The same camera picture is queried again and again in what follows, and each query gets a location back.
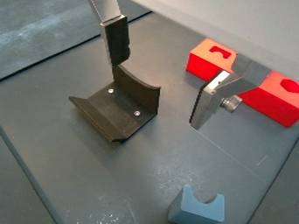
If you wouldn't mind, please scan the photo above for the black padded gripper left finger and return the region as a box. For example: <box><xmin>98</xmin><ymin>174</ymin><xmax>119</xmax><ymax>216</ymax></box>
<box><xmin>88</xmin><ymin>0</ymin><xmax>130</xmax><ymax>67</ymax></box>

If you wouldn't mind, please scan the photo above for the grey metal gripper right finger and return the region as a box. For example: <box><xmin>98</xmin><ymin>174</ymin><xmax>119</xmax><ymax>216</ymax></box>
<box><xmin>190</xmin><ymin>55</ymin><xmax>271</xmax><ymax>130</ymax></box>

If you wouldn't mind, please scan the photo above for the blue arch block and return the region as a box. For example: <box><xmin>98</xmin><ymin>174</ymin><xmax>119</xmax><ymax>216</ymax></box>
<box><xmin>168</xmin><ymin>185</ymin><xmax>224</xmax><ymax>224</ymax></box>

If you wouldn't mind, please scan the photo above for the red foam shape board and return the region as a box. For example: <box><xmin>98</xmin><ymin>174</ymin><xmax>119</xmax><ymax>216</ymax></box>
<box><xmin>186</xmin><ymin>38</ymin><xmax>299</xmax><ymax>129</ymax></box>

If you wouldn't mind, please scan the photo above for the black curved holder stand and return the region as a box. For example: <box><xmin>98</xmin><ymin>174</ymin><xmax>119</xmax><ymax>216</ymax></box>
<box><xmin>70</xmin><ymin>66</ymin><xmax>160</xmax><ymax>142</ymax></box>

